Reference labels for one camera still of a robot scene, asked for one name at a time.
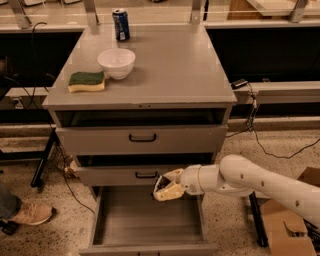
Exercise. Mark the tan shoe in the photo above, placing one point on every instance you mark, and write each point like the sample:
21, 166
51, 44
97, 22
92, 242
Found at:
32, 214

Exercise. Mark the blue jeans leg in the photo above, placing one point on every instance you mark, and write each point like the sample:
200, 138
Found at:
10, 204

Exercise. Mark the black table leg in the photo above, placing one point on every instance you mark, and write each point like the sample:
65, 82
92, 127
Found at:
41, 156

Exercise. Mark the grey top drawer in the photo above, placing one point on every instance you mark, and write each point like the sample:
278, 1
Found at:
141, 140

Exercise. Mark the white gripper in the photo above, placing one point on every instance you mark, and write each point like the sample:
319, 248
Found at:
190, 180

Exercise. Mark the grey bottom drawer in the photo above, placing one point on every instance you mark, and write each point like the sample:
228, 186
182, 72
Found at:
130, 222

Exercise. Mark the white bowl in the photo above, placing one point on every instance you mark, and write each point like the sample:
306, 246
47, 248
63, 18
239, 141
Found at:
117, 63

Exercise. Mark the black power adapter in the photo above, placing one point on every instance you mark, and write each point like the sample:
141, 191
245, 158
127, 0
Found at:
239, 84

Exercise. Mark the green yellow sponge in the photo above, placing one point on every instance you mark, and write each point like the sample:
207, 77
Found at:
86, 81

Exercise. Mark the black metal bar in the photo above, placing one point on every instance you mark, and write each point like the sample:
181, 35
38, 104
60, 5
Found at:
262, 239

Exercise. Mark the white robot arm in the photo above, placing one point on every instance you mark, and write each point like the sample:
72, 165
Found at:
238, 176

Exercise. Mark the cardboard box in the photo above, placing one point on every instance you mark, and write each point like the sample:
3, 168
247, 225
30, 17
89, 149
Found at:
290, 223

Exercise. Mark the grey drawer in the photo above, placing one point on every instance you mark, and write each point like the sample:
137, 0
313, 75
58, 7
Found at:
122, 175
141, 140
130, 222

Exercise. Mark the blue soda can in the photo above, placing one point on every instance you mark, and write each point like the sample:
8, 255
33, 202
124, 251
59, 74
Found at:
120, 18

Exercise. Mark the grey drawer cabinet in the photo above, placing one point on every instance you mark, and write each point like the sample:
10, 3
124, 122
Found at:
176, 81

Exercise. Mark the grey middle drawer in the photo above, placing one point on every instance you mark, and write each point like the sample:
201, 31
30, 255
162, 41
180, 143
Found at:
122, 175

